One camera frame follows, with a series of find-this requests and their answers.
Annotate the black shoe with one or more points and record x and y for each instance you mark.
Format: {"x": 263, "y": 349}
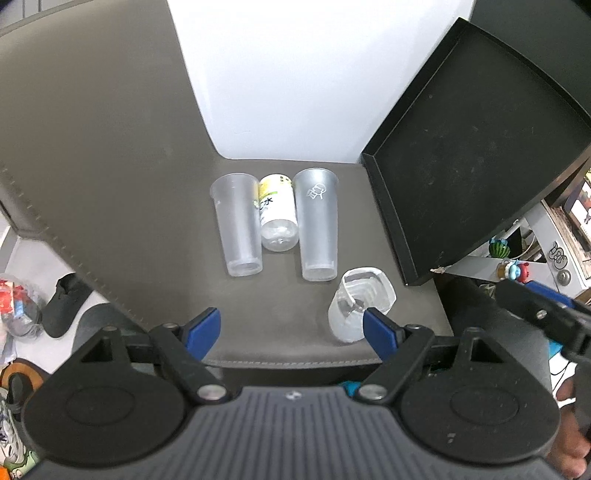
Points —
{"x": 62, "y": 304}

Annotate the clear bottle yellow label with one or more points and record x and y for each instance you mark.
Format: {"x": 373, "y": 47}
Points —
{"x": 278, "y": 217}

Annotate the tall plain clear plastic cup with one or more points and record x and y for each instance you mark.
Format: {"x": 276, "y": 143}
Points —
{"x": 240, "y": 221}

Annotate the grey stitched leather mat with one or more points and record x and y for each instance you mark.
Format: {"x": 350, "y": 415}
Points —
{"x": 138, "y": 184}

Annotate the black tray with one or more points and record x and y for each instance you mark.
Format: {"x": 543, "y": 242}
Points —
{"x": 475, "y": 152}

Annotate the red and blue toy figure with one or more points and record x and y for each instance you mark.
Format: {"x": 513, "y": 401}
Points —
{"x": 512, "y": 270}

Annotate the short clear ribbed cup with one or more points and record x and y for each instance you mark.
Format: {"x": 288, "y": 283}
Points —
{"x": 362, "y": 295}

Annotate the white cabinet with sticker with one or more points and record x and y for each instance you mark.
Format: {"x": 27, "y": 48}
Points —
{"x": 554, "y": 240}

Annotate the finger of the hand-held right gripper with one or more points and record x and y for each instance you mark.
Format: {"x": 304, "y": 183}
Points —
{"x": 556, "y": 297}
{"x": 540, "y": 316}

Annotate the person's right hand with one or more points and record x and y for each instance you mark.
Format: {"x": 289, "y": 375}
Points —
{"x": 570, "y": 454}

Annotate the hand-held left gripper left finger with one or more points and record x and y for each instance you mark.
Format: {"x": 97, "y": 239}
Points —
{"x": 203, "y": 328}

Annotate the tall clear cup white figure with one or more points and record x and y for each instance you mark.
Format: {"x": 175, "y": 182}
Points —
{"x": 317, "y": 221}

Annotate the clear bag with red contents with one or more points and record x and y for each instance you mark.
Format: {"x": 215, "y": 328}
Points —
{"x": 18, "y": 304}

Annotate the watermelon toy figure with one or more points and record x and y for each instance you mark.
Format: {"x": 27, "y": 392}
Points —
{"x": 498, "y": 249}

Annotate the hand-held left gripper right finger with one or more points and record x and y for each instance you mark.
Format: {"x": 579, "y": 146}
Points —
{"x": 379, "y": 328}

